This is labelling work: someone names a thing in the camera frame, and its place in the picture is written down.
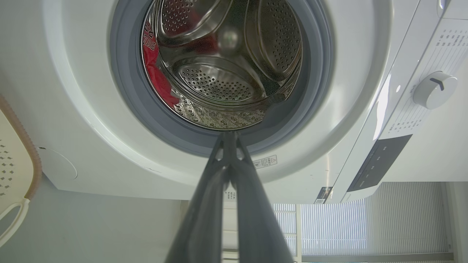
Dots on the white front-load washing machine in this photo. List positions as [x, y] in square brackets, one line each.
[73, 73]

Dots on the dark grey control panel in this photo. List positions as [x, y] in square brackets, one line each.
[380, 162]

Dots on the cream perforated laundry basket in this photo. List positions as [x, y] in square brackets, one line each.
[14, 157]

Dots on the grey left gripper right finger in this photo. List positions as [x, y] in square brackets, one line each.
[256, 219]

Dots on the white program dial knob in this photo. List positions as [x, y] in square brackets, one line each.
[435, 91]

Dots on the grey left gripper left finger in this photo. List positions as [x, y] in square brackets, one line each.
[201, 219]

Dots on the small black QR sticker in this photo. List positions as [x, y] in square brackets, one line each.
[323, 195]

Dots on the red and white jersey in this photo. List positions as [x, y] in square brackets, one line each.
[153, 73]

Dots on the stainless steel washing machine drum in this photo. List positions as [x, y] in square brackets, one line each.
[219, 84]

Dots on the grey rubber door gasket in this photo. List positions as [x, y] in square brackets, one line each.
[124, 73]

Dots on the grey warning sticker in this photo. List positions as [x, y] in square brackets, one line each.
[265, 162]

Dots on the white window blinds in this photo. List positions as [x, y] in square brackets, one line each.
[365, 226]

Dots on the round filter cover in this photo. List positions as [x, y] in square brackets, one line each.
[58, 164]

